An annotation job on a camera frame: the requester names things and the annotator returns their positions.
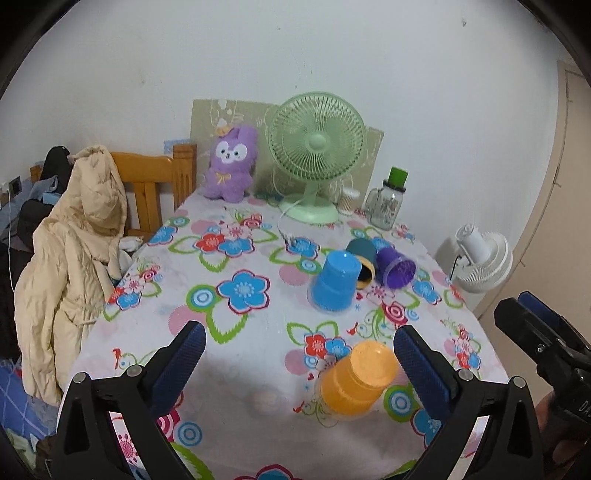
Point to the blue plastic cup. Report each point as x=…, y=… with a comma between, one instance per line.
x=335, y=286

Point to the green cup on jar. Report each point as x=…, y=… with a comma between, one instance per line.
x=397, y=178

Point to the purple plastic cup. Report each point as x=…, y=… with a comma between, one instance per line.
x=395, y=270

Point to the toothpick container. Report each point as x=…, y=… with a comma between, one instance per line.
x=348, y=200

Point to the glass jar with black lid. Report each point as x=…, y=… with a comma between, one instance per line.
x=383, y=205

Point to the beige puffer jacket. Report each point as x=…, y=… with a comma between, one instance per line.
x=63, y=289

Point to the blue bedding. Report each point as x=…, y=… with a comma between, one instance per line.
x=24, y=419

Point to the orange plastic cup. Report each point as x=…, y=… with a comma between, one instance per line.
x=353, y=385

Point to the green patterned board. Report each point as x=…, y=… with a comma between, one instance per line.
x=209, y=117

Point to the person's right hand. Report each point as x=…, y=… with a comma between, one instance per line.
x=561, y=440

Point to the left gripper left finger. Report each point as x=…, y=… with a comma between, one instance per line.
x=86, y=445

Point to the white standing fan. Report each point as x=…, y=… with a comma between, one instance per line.
x=475, y=261

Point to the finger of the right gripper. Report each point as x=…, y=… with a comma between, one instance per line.
x=531, y=325
x=548, y=316

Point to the floral tablecloth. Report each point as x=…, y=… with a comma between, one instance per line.
x=250, y=409

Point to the wooden chair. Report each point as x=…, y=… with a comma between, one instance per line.
x=152, y=184

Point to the green desk fan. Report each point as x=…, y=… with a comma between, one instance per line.
x=315, y=138

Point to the teal and yellow cup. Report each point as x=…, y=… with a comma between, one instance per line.
x=366, y=252

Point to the purple plush bunny toy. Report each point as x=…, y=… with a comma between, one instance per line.
x=233, y=157

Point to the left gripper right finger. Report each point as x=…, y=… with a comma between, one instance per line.
x=510, y=447

